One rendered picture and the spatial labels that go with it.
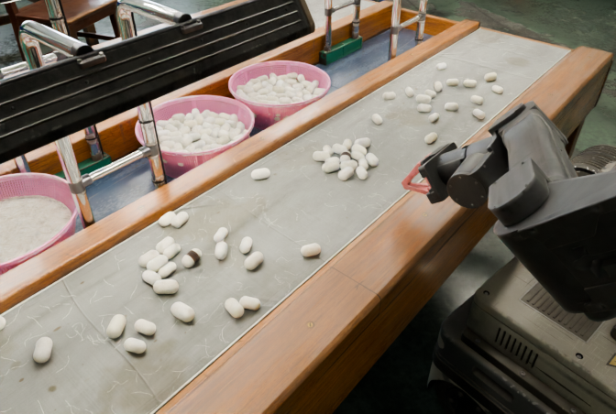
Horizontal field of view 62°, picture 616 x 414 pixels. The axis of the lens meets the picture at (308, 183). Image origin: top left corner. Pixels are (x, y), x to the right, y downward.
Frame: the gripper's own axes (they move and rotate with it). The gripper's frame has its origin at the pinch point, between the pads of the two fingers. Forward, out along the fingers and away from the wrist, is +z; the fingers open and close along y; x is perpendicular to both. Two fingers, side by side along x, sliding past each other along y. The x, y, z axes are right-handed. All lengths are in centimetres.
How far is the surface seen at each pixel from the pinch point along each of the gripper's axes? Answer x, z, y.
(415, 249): 8.8, -2.4, 8.4
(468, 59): -12, 21, -75
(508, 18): -16, 127, -343
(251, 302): 1.5, 8.5, 33.1
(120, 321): -6, 17, 48
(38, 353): -8, 20, 58
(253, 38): -32.5, -0.7, 15.8
